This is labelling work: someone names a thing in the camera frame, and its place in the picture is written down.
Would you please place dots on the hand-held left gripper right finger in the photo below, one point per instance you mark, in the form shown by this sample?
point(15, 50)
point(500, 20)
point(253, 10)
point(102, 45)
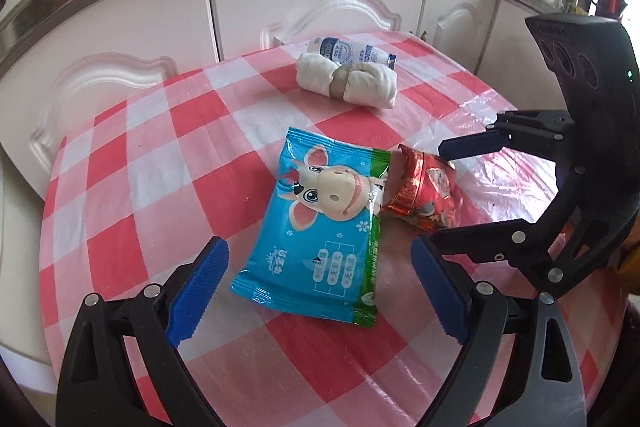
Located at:
point(440, 292)

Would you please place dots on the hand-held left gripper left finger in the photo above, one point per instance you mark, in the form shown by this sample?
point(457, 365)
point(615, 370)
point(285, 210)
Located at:
point(197, 292)

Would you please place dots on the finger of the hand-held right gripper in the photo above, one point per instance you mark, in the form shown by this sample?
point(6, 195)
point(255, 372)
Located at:
point(490, 242)
point(470, 146)

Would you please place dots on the red snack packet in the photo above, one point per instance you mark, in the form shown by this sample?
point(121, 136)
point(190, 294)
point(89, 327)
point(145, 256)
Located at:
point(425, 197)

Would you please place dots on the blue cow snack packet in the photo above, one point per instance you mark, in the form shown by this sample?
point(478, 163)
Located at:
point(310, 247)

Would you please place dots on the rolled white cloth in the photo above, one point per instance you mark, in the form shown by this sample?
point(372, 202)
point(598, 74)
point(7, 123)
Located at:
point(370, 82)

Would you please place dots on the red white checked tablecloth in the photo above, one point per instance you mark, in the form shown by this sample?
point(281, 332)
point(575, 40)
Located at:
point(150, 157)

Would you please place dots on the white milk bottle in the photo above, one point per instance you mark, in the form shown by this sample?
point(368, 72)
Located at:
point(350, 49)

